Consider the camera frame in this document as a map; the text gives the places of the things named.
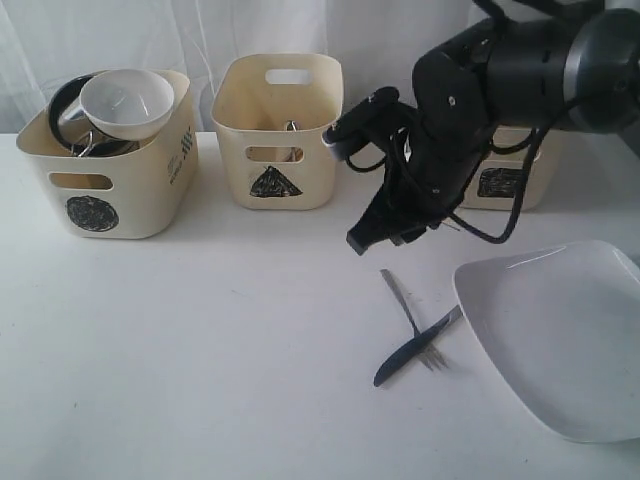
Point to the white square plate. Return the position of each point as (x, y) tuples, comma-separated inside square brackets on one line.
[(561, 327)]

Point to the steel mug with handle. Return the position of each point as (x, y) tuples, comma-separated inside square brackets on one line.
[(95, 143)]

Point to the cream bin triangle mark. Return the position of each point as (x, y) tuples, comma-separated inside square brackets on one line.
[(256, 98)]

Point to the steel spoon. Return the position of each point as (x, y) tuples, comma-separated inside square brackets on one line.
[(293, 153)]

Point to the steel table knife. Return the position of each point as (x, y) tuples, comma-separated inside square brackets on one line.
[(412, 348)]

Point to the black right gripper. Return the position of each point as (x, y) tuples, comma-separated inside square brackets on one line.
[(430, 163)]

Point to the cream bin circle mark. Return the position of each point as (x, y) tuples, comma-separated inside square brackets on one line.
[(130, 196)]

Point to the steel bowl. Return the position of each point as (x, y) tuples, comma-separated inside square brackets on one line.
[(66, 118)]

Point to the white ceramic bowl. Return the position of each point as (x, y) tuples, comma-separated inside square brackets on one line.
[(128, 104)]

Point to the white curtain backdrop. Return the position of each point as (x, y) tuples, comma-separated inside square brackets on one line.
[(46, 43)]

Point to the cream bin square mark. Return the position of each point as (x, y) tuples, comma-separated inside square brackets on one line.
[(493, 186)]

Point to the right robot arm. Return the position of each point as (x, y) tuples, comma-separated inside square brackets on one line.
[(575, 69)]

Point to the steel fork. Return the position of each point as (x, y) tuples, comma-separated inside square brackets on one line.
[(430, 356)]

